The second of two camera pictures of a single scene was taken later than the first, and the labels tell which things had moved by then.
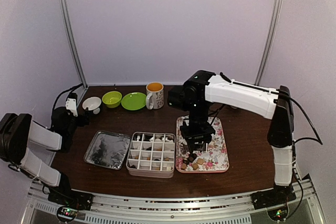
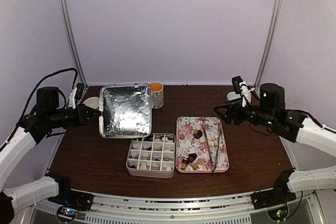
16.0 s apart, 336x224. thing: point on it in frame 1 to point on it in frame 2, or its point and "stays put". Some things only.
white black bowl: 91,103 stays put
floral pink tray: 216,159 stays put
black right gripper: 192,137 to 231,108
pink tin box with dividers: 151,155 stays put
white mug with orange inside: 155,95 stays put
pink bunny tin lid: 108,149 to 125,111
